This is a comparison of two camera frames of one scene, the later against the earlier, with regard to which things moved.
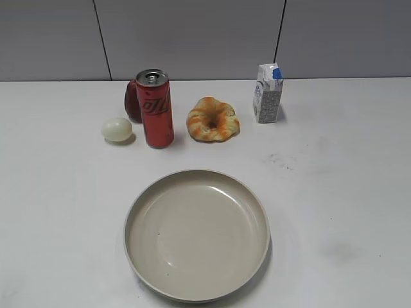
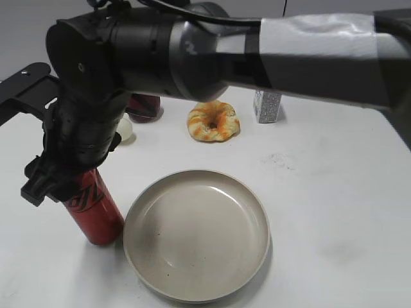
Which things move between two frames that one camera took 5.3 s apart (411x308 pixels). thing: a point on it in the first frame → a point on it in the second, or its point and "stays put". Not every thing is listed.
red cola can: (156, 98) → (94, 210)
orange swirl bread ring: (212, 121) stays put
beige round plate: (198, 237) stays put
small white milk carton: (267, 94) stays put
